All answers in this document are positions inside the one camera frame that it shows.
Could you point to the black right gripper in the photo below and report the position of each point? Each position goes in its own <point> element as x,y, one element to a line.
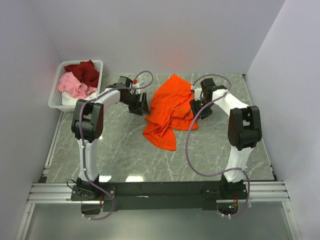
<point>194,106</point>

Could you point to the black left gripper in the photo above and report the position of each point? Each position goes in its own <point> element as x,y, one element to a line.
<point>140,106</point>

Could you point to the orange t shirt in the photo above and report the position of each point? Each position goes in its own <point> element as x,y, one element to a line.
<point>169,110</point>

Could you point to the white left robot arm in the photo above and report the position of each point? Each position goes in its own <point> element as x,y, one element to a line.
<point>87,126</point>

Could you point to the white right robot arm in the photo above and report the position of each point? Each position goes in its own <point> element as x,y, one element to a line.
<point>244,130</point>

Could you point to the dark red t shirt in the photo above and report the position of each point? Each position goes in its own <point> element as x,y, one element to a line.
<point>85,72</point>

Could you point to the white t shirt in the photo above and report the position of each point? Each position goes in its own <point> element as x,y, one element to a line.
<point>68,100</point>

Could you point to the pink t shirt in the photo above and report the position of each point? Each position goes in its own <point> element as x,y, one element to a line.
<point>68,83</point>

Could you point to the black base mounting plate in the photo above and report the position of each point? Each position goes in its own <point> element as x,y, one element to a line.
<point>124,196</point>

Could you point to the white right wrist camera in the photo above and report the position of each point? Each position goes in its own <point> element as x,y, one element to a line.
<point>197,92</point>

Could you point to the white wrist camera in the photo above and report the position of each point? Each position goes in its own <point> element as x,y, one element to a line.
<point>136,83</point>
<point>197,92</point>

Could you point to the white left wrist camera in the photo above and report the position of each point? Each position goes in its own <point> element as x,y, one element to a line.
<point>136,83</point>

